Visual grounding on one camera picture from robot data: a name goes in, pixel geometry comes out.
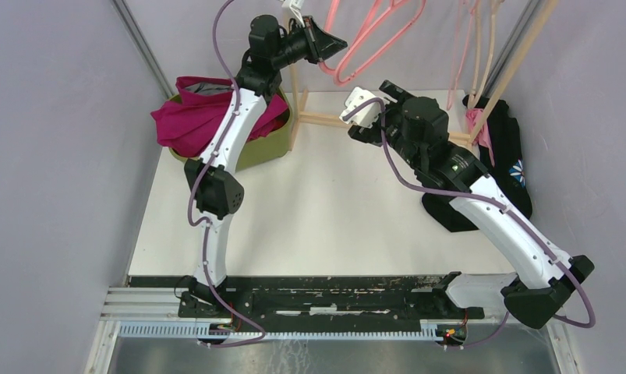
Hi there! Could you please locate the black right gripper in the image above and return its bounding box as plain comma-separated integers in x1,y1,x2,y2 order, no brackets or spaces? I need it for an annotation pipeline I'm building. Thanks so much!
348,78,423,170

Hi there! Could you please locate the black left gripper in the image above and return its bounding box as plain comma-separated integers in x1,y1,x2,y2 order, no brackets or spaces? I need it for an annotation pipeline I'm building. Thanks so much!
271,14,347,69

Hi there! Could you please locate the pink hanger of magenta skirt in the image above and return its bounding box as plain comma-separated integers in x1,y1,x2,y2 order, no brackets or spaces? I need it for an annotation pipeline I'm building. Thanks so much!
317,0,428,87

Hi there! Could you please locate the pink wire hanger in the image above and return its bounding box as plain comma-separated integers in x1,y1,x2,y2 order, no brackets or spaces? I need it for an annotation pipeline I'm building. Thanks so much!
445,1,489,111

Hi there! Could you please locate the beige plastic hanger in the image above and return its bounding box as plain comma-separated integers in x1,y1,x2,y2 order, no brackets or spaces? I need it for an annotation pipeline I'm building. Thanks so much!
466,0,504,110

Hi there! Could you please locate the magenta pleated skirt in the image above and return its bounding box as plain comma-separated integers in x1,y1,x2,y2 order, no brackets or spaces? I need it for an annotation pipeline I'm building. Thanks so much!
150,76,290,158

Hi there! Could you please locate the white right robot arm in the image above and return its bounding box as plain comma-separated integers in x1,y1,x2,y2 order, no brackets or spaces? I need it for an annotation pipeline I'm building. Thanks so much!
340,81,596,329

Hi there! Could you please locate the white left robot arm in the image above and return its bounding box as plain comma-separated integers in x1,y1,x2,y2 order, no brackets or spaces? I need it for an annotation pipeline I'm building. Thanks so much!
181,15,348,317

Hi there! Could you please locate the wooden clothes rack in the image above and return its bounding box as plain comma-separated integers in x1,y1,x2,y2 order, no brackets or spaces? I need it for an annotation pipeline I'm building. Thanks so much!
278,0,561,152

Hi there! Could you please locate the pink cloth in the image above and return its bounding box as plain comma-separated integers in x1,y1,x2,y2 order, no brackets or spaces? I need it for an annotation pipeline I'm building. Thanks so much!
465,108,496,167

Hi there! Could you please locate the olive green plastic basket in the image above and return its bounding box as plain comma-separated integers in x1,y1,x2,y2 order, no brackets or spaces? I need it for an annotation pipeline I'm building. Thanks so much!
168,85,295,174

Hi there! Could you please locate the black shirt with flower print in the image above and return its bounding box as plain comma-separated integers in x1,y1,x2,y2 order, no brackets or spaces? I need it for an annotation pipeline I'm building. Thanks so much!
421,99,533,233

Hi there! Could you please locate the grey garment on rack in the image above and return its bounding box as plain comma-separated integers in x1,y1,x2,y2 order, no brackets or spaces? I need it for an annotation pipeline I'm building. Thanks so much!
185,82,233,96

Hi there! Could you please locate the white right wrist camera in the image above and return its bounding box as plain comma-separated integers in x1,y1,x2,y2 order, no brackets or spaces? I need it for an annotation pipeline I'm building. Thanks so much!
339,86,384,129

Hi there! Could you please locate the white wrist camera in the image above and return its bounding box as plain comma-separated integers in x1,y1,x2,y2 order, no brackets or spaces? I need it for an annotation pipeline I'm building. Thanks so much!
281,0,305,19
339,86,384,129

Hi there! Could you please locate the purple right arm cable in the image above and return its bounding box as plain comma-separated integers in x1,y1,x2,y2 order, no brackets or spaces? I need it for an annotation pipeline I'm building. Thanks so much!
341,97,598,351

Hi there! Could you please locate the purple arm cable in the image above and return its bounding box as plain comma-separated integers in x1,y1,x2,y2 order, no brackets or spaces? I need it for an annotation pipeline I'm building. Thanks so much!
341,97,598,351
186,0,267,348

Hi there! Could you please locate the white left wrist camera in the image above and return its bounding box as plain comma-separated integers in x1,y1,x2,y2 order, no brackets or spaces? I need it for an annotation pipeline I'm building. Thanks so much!
281,0,305,19

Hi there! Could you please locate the aluminium corner rail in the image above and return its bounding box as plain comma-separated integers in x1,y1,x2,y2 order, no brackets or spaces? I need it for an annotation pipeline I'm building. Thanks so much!
111,0,175,98

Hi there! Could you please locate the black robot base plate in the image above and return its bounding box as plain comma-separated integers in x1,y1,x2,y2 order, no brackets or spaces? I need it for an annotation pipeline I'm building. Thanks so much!
128,272,506,336

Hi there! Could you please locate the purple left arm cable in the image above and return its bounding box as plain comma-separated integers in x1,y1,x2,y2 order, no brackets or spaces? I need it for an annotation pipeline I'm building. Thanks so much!
186,0,267,348

